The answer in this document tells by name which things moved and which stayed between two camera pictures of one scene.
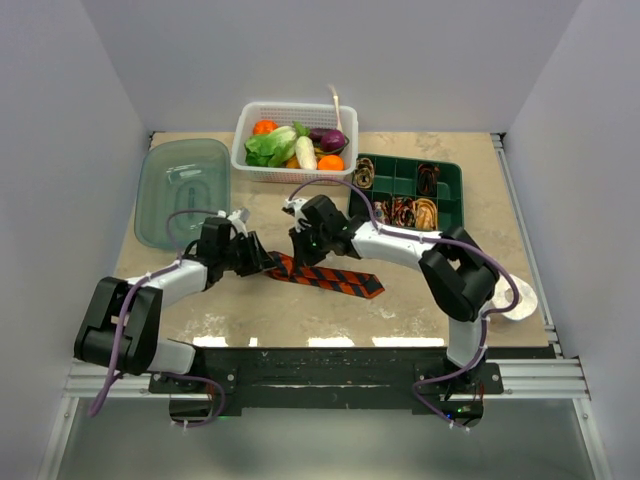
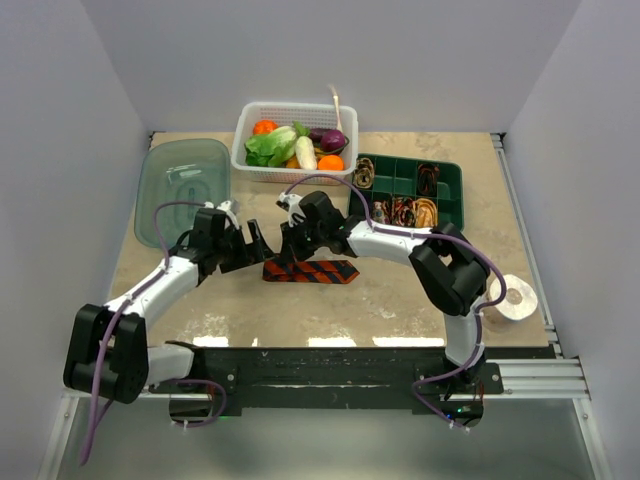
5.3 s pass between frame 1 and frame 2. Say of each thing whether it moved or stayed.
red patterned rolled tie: stayed
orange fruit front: stayed
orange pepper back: stayed
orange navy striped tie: moved
